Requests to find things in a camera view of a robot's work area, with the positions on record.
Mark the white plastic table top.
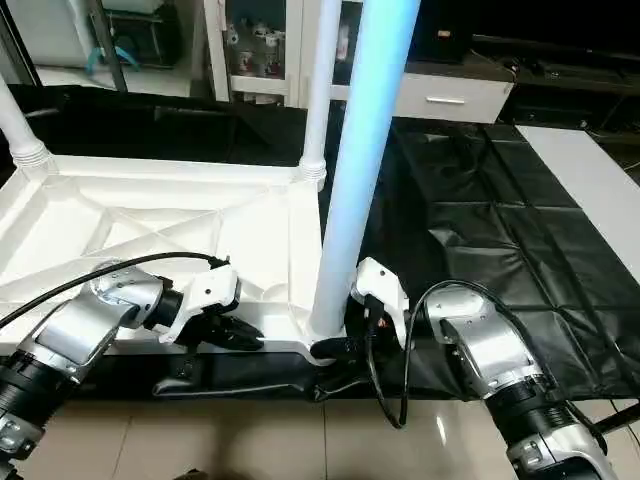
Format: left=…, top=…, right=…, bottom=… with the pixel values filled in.
left=0, top=155, right=356, bottom=359

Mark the black mat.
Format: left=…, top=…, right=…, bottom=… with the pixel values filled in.
left=0, top=85, right=640, bottom=403

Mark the white drawer unit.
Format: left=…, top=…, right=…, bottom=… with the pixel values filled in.
left=394, top=72, right=517, bottom=125

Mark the black metal floor rod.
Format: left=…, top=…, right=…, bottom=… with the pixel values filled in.
left=592, top=399, right=640, bottom=435

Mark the white glass door cabinet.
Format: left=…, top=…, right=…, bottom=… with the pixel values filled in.
left=204, top=0, right=367, bottom=107

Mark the clear plastic storage box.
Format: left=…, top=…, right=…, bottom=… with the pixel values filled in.
left=100, top=10, right=182, bottom=71

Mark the black speaker box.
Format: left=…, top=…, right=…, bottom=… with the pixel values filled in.
left=418, top=0, right=473, bottom=67

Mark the dark low tv stand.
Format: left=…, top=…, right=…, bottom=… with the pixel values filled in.
left=470, top=35, right=640, bottom=131

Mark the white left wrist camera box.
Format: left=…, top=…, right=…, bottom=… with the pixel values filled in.
left=158, top=264, right=242, bottom=347

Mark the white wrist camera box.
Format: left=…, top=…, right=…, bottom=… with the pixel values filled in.
left=350, top=257, right=412, bottom=349
left=158, top=264, right=242, bottom=347

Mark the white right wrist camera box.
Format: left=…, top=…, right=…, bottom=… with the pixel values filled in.
left=350, top=257, right=412, bottom=349

